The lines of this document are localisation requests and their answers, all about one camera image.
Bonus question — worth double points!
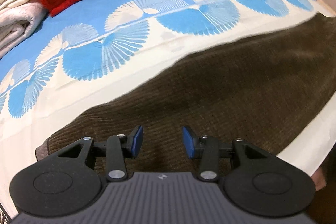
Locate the cream folded blanket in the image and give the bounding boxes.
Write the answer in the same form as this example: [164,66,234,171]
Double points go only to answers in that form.
[1,0,47,57]

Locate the dark brown corduroy pants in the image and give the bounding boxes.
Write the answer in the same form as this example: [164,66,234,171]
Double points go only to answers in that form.
[35,14,335,173]

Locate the blue white patterned bed sheet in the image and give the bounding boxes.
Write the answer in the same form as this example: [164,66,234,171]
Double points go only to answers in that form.
[1,0,335,223]

